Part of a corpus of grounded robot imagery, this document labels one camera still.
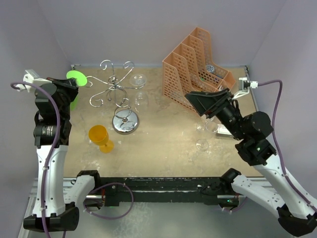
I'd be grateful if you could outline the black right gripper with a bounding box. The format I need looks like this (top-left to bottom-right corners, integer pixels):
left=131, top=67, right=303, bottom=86
left=184, top=87, right=245, bottom=139

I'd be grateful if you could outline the pink tinted wine glass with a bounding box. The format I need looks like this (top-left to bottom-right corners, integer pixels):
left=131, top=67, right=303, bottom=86
left=196, top=119, right=207, bottom=132

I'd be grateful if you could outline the silver wire wine glass rack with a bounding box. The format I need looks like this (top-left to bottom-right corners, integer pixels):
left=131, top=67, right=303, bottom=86
left=87, top=59, right=140, bottom=135

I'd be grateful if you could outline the white card box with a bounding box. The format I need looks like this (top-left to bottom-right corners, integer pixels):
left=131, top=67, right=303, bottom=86
left=216, top=124, right=233, bottom=138

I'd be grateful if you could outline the green plastic goblet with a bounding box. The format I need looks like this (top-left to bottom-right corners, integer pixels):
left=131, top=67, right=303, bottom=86
left=66, top=70, right=88, bottom=111

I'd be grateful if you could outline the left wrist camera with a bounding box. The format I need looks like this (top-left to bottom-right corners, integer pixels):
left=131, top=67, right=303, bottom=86
left=16, top=69, right=51, bottom=93

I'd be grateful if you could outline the orange plastic goblet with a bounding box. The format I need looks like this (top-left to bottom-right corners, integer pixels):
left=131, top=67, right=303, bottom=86
left=88, top=125, right=114, bottom=153

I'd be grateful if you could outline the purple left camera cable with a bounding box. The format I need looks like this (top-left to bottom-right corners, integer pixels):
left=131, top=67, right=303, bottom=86
left=10, top=81, right=67, bottom=238

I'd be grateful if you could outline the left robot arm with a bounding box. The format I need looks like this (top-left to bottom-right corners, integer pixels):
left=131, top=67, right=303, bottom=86
left=23, top=78, right=102, bottom=234

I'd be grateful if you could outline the orange plastic file organizer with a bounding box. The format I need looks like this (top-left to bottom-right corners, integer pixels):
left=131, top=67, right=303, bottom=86
left=162, top=27, right=236, bottom=113

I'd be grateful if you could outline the clear wine glass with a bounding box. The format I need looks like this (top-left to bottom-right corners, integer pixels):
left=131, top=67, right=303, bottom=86
left=129, top=74, right=149, bottom=112
left=196, top=121, right=217, bottom=152

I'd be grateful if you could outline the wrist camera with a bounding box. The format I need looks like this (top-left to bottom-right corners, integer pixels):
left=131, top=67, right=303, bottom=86
left=233, top=77, right=259, bottom=99
left=16, top=69, right=51, bottom=93

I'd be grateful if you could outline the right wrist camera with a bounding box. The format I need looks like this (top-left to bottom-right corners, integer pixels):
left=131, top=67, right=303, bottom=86
left=233, top=77, right=259, bottom=99

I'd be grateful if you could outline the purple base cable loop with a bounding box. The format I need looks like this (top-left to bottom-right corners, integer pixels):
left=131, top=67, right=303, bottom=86
left=83, top=182, right=136, bottom=220

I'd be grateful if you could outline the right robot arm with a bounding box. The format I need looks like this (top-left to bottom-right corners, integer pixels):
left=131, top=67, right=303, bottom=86
left=185, top=89, right=317, bottom=237

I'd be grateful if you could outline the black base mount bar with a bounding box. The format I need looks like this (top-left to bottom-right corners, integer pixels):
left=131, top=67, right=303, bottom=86
left=96, top=177, right=239, bottom=208

